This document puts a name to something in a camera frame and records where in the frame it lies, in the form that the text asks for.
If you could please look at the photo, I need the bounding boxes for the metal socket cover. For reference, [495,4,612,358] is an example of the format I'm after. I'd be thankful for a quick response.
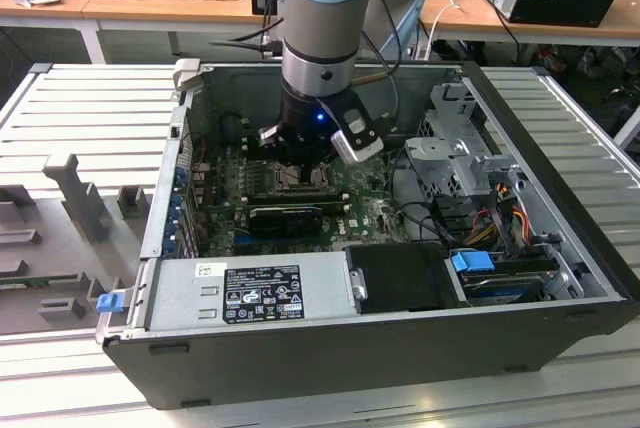
[271,165,334,191]

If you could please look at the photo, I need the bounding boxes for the CPU socket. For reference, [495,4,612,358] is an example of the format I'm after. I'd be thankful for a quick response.
[269,161,335,193]

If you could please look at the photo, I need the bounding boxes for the black RAM slot bank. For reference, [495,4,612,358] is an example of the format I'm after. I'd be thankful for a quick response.
[247,185,351,214]

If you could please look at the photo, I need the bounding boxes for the green motherboard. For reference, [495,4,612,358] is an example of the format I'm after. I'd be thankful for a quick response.
[192,140,417,257]

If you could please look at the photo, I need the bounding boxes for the silver drive cage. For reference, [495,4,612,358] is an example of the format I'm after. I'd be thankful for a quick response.
[403,81,531,199]

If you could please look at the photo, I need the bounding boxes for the blue card retention clips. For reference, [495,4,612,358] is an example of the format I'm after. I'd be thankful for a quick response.
[166,166,190,255]

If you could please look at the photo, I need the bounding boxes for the pale blue teach pendant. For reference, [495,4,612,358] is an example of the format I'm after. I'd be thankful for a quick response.
[377,0,427,57]

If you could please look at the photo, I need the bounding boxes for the black plastic shroud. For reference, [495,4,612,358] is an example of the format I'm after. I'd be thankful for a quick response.
[344,241,471,314]

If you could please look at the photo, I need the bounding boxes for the grey power supply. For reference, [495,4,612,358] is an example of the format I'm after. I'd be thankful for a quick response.
[144,251,359,332]

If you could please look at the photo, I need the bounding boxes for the blue disk carrier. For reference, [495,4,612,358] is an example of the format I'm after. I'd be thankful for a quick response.
[449,250,496,280]

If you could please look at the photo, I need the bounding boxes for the black open PC case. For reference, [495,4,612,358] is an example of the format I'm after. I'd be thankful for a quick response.
[94,58,640,412]

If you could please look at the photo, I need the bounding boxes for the grey parts rack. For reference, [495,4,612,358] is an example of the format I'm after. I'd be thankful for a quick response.
[0,152,156,337]

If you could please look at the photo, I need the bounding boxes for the hard disk drive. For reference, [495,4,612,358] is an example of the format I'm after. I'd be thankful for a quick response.
[459,270,547,307]

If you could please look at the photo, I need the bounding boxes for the blue case latch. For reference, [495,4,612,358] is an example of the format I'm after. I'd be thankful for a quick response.
[97,292,124,314]

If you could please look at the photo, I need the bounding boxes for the green RAM stick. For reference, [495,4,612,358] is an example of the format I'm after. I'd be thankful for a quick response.
[0,273,81,289]

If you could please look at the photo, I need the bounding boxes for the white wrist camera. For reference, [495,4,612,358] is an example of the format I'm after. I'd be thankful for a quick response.
[328,104,386,166]

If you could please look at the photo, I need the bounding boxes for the black looped cable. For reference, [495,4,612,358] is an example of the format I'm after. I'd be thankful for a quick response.
[388,145,454,249]

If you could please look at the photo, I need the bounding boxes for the white cable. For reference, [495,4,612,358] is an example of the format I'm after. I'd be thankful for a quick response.
[424,0,464,60]

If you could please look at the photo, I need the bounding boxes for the yellow red wire bundle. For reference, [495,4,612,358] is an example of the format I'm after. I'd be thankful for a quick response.
[464,186,532,249]

